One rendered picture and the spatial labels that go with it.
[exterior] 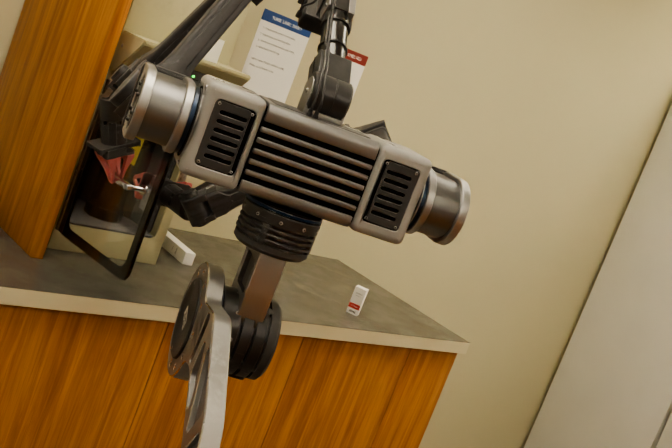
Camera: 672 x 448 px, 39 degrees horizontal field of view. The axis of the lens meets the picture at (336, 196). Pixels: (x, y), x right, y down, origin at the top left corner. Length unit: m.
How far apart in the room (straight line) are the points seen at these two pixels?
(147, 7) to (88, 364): 0.86
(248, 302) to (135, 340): 0.81
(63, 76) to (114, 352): 0.67
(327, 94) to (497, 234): 2.75
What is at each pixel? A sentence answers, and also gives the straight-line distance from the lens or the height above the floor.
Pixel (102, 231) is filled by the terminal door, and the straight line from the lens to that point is 2.31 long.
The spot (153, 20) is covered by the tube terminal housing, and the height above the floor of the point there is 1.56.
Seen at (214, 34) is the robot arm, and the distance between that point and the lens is 1.80.
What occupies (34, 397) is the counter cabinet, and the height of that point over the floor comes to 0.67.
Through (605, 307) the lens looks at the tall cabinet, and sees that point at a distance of 4.92.
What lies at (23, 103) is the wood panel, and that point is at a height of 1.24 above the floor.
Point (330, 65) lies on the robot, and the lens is 1.61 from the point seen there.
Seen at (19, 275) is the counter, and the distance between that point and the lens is 2.22.
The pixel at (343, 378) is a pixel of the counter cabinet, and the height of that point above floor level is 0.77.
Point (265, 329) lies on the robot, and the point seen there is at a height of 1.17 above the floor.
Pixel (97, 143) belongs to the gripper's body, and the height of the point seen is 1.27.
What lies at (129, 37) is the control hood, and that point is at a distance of 2.35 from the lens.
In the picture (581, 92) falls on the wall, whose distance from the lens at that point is 4.37.
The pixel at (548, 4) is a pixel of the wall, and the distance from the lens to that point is 4.05.
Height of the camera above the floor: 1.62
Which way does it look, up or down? 7 degrees down
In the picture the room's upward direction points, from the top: 21 degrees clockwise
